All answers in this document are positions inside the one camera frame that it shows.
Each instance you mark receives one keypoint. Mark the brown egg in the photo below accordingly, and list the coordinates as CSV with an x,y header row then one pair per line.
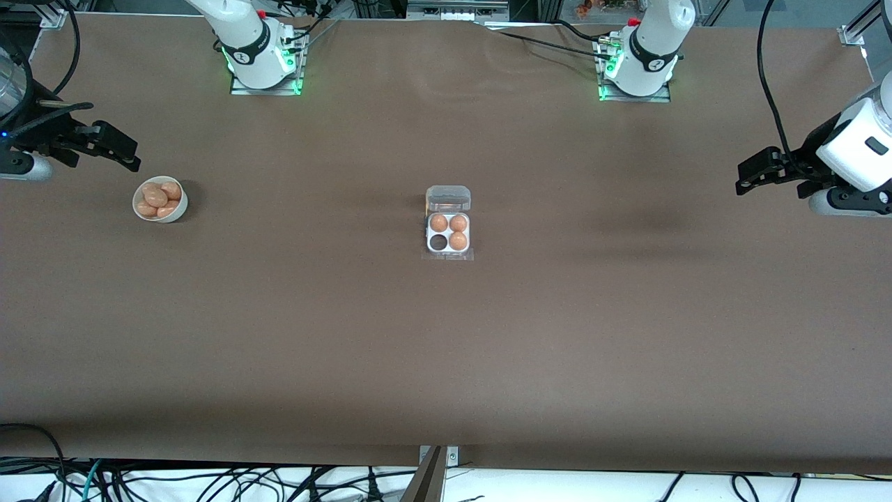
x,y
145,208
458,223
438,222
173,189
155,196
168,211
458,240

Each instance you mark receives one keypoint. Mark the clear plastic box lid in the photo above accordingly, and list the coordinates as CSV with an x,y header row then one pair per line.
x,y
448,199

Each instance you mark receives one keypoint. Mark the aluminium frame corner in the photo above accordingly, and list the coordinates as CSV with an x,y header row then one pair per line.
x,y
54,17
854,35

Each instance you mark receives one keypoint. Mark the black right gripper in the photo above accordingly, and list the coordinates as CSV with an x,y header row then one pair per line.
x,y
43,132

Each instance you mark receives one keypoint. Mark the small metal bracket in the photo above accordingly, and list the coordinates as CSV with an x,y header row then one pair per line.
x,y
453,457

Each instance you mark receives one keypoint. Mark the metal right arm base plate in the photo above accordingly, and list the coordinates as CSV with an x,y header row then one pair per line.
x,y
265,91

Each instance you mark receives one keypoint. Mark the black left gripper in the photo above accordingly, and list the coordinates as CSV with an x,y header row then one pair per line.
x,y
807,149

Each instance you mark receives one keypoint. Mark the orange background items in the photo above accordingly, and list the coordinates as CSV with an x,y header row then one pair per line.
x,y
582,8

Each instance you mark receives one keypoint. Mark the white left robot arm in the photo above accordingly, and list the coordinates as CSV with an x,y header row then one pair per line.
x,y
655,49

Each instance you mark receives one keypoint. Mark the clear plastic egg carton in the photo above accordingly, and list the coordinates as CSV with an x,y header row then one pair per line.
x,y
447,232

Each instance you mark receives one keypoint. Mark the white round bowl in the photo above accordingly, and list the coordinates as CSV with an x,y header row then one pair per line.
x,y
179,213

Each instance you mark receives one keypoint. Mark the grey background device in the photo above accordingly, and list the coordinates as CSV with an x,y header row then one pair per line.
x,y
453,10

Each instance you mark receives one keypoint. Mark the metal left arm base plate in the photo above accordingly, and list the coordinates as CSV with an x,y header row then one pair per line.
x,y
662,98

